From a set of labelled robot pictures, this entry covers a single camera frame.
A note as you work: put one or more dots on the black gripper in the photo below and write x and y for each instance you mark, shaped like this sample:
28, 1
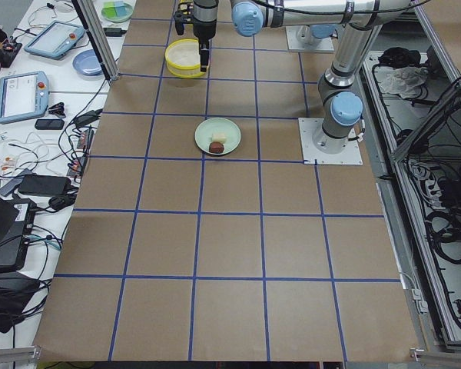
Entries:
203, 32

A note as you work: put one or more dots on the yellow steamer tray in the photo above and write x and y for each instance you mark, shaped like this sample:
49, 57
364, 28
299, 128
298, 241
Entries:
183, 60

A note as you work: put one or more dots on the brown chocolate bun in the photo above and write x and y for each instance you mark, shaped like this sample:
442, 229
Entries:
216, 147

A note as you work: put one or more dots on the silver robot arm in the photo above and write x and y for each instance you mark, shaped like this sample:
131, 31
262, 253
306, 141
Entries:
361, 21

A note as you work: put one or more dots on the light green plate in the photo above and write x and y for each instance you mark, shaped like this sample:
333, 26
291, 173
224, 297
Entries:
205, 129

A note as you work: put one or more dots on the white steamed bun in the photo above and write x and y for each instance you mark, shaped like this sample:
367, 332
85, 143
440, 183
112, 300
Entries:
219, 137

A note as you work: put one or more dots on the green plate with blocks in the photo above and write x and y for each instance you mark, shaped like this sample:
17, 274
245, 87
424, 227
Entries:
117, 11

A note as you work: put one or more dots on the blue plate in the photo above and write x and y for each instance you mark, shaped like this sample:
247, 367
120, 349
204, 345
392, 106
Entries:
86, 63

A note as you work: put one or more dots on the far blue teach pendant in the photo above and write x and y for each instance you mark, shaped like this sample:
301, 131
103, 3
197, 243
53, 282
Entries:
55, 40

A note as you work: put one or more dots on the blue teach pendant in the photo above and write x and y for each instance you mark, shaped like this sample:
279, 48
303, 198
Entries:
24, 96
55, 40

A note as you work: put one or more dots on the black phone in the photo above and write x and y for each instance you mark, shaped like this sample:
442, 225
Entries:
49, 124

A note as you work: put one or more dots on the near blue teach pendant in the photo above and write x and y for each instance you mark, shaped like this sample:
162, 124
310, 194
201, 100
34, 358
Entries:
24, 96

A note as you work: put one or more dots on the white crumpled cloth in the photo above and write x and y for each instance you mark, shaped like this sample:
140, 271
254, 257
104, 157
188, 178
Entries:
405, 82

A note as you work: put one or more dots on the black power adapter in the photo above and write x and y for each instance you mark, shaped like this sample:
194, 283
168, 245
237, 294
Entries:
43, 185

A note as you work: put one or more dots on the black laptop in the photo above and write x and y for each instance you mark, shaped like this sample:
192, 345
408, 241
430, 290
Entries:
16, 221

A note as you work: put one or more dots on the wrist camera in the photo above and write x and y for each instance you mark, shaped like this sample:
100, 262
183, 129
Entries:
183, 16

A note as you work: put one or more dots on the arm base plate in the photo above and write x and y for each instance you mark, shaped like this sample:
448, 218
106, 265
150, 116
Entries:
320, 149
310, 38

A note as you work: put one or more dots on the aluminium frame post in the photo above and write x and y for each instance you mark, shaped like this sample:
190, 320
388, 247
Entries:
92, 25

